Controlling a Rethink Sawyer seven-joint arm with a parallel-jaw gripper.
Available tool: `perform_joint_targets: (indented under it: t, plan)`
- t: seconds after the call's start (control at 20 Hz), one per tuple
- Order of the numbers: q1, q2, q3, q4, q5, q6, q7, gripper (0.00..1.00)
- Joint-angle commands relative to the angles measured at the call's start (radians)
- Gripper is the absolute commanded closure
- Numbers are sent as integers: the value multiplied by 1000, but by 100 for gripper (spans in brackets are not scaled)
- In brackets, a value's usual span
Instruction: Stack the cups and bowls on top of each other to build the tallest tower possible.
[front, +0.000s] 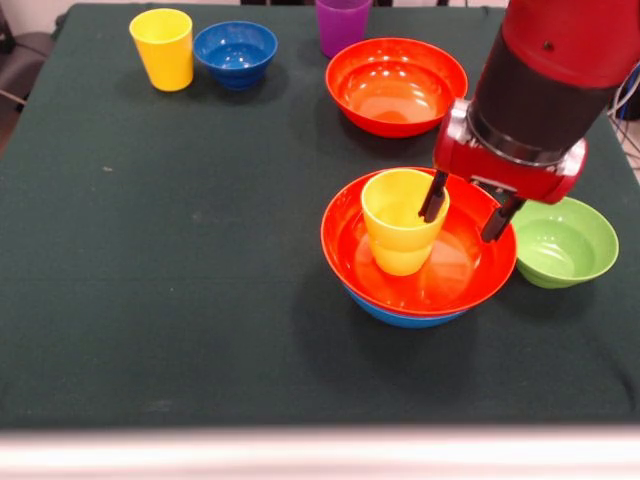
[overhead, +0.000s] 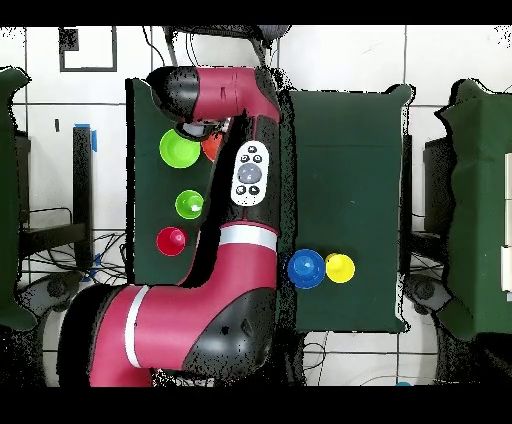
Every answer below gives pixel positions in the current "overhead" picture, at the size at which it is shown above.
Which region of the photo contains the tall smooth yellow cup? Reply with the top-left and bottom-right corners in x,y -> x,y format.
324,252 -> 356,284

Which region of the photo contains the green cloth covered table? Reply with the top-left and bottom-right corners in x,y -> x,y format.
434,78 -> 512,341
0,66 -> 38,332

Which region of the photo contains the black metal stand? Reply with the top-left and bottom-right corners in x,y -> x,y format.
401,135 -> 453,277
17,125 -> 95,273

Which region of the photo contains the grey chair base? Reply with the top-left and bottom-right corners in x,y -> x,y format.
15,270 -> 87,317
403,273 -> 453,317

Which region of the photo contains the large orange bowl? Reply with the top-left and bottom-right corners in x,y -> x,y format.
200,132 -> 224,163

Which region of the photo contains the small dark blue bowl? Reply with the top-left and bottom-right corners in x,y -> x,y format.
286,248 -> 327,290

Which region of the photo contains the red cup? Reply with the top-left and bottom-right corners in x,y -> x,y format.
155,226 -> 189,258

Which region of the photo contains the dark green table cloth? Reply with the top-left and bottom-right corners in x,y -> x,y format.
125,77 -> 413,335

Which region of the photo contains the tangle of floor cables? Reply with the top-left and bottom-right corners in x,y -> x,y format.
19,229 -> 129,289

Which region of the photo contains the black square floor frame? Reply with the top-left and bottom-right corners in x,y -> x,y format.
58,25 -> 118,73

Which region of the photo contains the green ridged cup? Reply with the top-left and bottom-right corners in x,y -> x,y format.
174,189 -> 206,220

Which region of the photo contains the small green bowl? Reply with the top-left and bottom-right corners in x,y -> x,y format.
158,128 -> 202,170

